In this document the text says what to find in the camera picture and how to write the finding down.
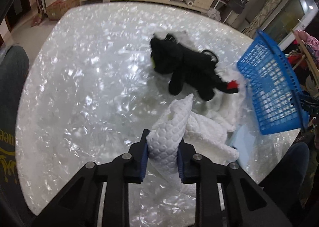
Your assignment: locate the black plush dragon toy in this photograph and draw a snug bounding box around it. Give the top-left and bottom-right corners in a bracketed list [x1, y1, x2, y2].
[150, 33, 238, 102]

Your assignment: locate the wooden clothes rack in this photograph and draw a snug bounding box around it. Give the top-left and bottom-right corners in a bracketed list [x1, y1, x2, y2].
[291, 30, 318, 88]

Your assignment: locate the person in grey shirt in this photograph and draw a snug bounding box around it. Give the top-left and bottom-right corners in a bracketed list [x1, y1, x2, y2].
[1, 45, 29, 226]

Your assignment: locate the white fluffy towel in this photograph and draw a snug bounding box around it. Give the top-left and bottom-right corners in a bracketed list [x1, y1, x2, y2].
[184, 68, 246, 165]

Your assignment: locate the white quilted cloth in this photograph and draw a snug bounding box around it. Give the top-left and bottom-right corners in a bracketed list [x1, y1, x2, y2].
[147, 94, 194, 191]

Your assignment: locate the light blue grey cloth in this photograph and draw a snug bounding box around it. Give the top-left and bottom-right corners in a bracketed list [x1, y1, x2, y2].
[230, 125, 256, 168]

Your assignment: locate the blue plastic basket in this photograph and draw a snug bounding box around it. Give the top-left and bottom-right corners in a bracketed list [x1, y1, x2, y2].
[237, 30, 309, 135]

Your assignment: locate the white paper roll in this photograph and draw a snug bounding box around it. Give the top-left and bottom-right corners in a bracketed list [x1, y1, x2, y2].
[183, 0, 194, 6]

